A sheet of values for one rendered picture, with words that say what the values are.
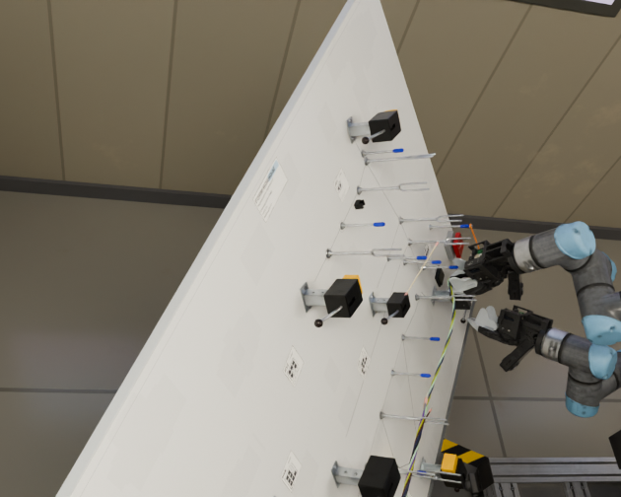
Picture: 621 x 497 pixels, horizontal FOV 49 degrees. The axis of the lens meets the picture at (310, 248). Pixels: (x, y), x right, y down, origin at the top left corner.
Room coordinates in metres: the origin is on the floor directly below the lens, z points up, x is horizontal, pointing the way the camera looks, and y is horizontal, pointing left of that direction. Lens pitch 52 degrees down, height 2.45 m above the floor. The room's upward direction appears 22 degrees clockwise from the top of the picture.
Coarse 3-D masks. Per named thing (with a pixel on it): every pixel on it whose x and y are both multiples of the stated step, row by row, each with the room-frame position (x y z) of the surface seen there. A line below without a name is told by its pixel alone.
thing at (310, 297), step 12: (300, 288) 0.64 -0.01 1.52; (336, 288) 0.64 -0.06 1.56; (348, 288) 0.64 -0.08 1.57; (360, 288) 0.67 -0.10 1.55; (312, 300) 0.64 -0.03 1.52; (324, 300) 0.62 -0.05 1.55; (336, 300) 0.62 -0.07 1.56; (348, 300) 0.63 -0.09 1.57; (360, 300) 0.65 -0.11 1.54; (336, 312) 0.60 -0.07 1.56; (348, 312) 0.61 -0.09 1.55
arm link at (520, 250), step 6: (522, 240) 1.05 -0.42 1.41; (528, 240) 1.04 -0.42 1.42; (516, 246) 1.04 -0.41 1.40; (522, 246) 1.03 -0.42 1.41; (528, 246) 1.08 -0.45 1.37; (516, 252) 1.02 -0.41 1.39; (522, 252) 1.02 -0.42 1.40; (528, 252) 1.02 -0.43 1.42; (516, 258) 1.02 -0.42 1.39; (522, 258) 1.01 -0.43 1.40; (528, 258) 1.01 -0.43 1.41; (522, 264) 1.01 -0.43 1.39; (528, 264) 1.01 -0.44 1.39; (534, 264) 1.00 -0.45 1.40; (522, 270) 1.01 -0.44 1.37; (528, 270) 1.01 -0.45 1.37; (534, 270) 1.01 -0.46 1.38
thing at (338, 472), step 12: (372, 456) 0.51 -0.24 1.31; (336, 468) 0.48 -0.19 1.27; (348, 468) 0.49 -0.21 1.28; (372, 468) 0.49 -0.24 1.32; (384, 468) 0.49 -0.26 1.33; (396, 468) 0.50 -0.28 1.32; (336, 480) 0.47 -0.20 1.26; (348, 480) 0.47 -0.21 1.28; (360, 480) 0.46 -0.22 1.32; (372, 480) 0.46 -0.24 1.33; (384, 480) 0.46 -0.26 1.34; (396, 480) 0.49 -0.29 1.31; (372, 492) 0.45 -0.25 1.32; (384, 492) 0.45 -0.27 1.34
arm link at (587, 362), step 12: (576, 336) 1.00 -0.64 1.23; (564, 348) 0.97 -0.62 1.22; (576, 348) 0.97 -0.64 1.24; (588, 348) 0.97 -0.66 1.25; (600, 348) 0.97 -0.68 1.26; (612, 348) 0.98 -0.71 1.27; (564, 360) 0.95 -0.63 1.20; (576, 360) 0.95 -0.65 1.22; (588, 360) 0.94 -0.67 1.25; (600, 360) 0.94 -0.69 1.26; (612, 360) 0.95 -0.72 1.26; (576, 372) 0.93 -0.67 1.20; (588, 372) 0.93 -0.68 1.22; (600, 372) 0.92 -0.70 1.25; (612, 372) 0.95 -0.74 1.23
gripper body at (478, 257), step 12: (504, 240) 1.06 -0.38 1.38; (480, 252) 1.06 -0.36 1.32; (492, 252) 1.04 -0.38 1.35; (504, 252) 1.02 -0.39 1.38; (468, 264) 1.03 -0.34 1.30; (480, 264) 1.01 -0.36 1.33; (492, 264) 1.03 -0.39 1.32; (504, 264) 1.03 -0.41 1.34; (516, 264) 1.01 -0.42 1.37; (480, 276) 1.02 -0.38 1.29; (492, 276) 1.01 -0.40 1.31; (504, 276) 1.03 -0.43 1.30
